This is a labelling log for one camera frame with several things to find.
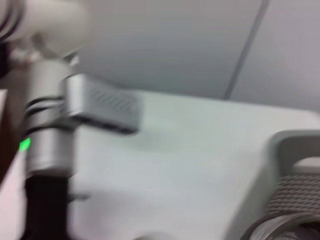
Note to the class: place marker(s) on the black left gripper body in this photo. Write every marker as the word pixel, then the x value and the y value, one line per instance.
pixel 47 212

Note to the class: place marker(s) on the glass teacup black sleeve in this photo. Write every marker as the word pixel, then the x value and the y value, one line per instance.
pixel 275 222

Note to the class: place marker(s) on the grey perforated storage bin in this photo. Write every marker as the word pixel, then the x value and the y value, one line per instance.
pixel 287 140

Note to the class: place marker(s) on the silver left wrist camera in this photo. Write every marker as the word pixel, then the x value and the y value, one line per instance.
pixel 100 105

